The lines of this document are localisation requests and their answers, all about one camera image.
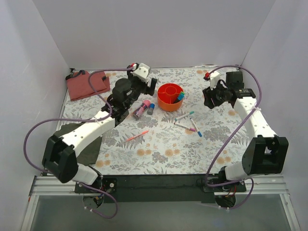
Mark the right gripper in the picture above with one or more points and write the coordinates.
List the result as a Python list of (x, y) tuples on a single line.
[(211, 96)]

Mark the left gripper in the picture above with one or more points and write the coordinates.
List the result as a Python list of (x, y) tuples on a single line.
[(146, 85)]

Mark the orange round organizer container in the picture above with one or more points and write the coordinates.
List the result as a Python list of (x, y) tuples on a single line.
[(167, 95)]

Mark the blue black highlighter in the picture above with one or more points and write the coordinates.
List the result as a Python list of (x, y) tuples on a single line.
[(179, 98)]

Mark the pink capped white marker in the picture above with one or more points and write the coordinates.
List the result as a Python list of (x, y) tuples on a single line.
[(185, 127)]

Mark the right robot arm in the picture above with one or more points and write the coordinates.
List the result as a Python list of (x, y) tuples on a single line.
[(266, 151)]

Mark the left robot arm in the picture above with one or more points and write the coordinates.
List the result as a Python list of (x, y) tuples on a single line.
[(60, 156)]

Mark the pink capped pen tube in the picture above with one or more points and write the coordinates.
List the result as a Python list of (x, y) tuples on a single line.
[(140, 110)]

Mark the blue grey glue stick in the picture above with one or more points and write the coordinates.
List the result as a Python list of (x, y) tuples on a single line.
[(151, 109)]

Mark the teal capped white marker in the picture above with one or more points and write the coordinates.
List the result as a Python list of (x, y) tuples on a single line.
[(184, 115)]

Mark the blue capped white marker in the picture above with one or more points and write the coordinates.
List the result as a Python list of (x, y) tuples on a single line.
[(195, 127)]

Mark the orange pen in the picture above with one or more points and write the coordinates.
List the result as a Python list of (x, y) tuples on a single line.
[(139, 135)]

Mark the red folded cloth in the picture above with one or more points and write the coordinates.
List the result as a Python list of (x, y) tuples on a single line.
[(79, 88)]

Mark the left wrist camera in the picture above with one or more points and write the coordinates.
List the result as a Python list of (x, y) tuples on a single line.
[(141, 71)]

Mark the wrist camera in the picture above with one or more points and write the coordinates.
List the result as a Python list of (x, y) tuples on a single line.
[(213, 78), (141, 71)]

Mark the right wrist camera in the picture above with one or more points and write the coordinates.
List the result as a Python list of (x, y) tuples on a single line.
[(213, 78)]

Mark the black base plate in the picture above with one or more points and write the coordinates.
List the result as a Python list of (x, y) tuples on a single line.
[(159, 188)]

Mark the aluminium frame rail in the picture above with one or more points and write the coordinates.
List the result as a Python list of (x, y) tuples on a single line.
[(269, 184)]

